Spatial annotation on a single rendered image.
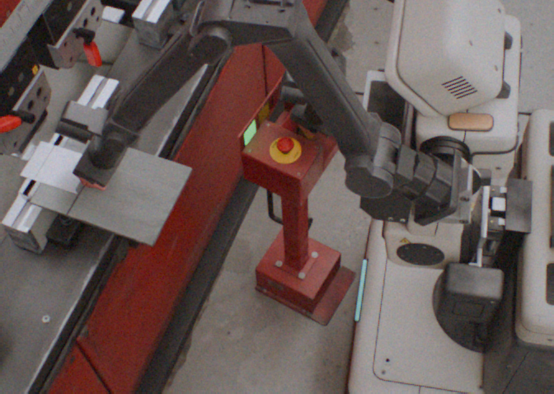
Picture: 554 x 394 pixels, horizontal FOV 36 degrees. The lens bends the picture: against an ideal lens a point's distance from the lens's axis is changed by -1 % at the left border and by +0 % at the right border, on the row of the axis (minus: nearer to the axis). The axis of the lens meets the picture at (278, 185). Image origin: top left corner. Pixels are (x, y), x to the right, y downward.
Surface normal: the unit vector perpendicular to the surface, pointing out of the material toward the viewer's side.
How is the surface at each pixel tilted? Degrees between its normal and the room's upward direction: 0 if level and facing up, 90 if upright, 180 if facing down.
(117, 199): 0
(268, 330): 0
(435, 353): 0
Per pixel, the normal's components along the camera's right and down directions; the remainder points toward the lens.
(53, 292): -0.04, -0.51
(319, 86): -0.15, 0.86
